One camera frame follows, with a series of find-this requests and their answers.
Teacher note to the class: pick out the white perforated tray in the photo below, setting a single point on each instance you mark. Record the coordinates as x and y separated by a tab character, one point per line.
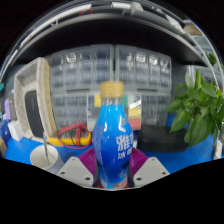
40	83

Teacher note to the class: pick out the white ribbed cup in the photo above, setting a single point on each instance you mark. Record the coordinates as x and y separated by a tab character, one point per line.
55	163

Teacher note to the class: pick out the dark overhead shelf unit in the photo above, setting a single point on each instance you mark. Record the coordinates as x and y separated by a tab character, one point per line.
110	30

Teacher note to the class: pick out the white metal shelf unit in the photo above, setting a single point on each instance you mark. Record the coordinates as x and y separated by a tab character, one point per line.
206	43

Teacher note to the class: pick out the grey small-parts drawer cabinet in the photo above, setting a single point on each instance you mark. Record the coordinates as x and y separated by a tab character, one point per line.
81	68
156	110
70	110
143	68

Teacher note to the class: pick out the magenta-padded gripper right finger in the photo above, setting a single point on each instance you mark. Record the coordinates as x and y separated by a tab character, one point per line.
151	170

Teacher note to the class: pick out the white box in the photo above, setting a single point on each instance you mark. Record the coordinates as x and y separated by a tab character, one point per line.
15	130

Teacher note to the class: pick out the black case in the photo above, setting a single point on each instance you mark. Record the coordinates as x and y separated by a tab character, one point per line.
160	138

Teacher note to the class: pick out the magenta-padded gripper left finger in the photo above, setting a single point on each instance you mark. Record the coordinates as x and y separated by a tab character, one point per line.
75	170

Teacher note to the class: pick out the blue drink bottle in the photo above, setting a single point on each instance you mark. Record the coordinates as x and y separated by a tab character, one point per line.
111	143

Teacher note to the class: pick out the green potted plant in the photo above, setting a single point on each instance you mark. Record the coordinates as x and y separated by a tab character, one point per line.
200	110

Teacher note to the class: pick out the small white adapter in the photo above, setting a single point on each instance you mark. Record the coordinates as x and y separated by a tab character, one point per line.
218	150

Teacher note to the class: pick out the metal spoon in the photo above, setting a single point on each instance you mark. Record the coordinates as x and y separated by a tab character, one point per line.
46	146

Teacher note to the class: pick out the blue box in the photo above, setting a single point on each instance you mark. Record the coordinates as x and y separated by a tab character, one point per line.
5	131

